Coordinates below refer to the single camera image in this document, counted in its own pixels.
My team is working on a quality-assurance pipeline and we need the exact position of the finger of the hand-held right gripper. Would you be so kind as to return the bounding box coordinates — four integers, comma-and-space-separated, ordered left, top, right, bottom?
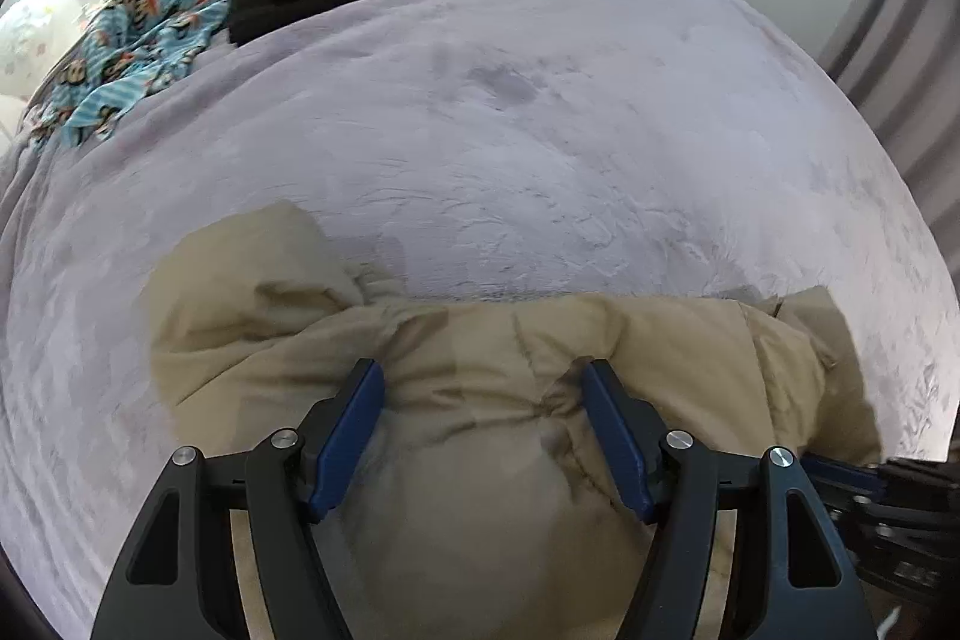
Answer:
802, 452, 887, 498

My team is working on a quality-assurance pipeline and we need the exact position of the beige puffer jacket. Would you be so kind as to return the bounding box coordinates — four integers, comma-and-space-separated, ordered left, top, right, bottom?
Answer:
142, 199, 886, 640

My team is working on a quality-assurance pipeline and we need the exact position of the blue cartoon printed pajamas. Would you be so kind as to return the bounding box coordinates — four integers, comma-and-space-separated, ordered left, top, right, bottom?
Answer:
30, 0, 233, 150

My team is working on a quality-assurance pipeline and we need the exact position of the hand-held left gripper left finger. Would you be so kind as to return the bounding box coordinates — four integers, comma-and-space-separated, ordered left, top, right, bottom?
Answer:
90, 357, 387, 640

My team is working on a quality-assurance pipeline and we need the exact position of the lilac fleece blanket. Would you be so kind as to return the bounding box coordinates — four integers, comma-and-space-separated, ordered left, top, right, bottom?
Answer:
0, 0, 960, 640

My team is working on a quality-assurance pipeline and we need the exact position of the black flat garment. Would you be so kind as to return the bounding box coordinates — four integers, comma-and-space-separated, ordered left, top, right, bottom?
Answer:
225, 0, 301, 45

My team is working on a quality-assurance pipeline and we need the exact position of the grey striped curtain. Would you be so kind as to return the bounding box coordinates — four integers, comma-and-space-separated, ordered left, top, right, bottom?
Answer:
821, 0, 960, 281

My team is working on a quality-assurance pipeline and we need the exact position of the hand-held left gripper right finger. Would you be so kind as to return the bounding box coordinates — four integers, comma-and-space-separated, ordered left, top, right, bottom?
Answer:
581, 359, 878, 640

